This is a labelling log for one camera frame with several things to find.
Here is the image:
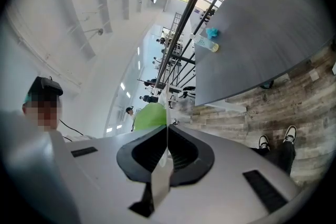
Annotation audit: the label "clear plastic bottle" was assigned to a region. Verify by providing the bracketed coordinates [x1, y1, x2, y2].
[193, 34, 219, 52]

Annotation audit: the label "black head camera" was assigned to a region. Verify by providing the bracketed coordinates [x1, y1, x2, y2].
[28, 76, 64, 103]

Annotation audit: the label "white table leg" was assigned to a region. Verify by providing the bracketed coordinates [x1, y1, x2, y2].
[207, 100, 247, 113]

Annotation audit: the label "blue crumpled cloth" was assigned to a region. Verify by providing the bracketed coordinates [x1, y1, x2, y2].
[205, 27, 221, 40]

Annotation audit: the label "green cabbage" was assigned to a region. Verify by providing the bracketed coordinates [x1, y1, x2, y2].
[133, 102, 167, 131]

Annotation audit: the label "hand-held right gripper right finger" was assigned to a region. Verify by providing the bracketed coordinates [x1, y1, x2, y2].
[154, 125, 302, 224]

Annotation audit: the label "person's head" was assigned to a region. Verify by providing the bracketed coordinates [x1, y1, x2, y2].
[22, 76, 64, 133]

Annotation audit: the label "dark grey table top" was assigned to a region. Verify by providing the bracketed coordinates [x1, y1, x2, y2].
[193, 0, 336, 113]

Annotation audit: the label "black white sneaker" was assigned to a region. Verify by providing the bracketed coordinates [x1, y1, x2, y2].
[258, 134, 271, 152]
[282, 125, 298, 144]

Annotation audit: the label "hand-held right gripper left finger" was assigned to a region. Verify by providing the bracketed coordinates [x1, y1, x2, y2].
[64, 125, 168, 224]

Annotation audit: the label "person's black trousers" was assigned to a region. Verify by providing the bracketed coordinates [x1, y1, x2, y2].
[249, 138, 297, 178]

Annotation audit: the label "blue green round object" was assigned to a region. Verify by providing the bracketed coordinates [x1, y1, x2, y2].
[259, 80, 275, 90]

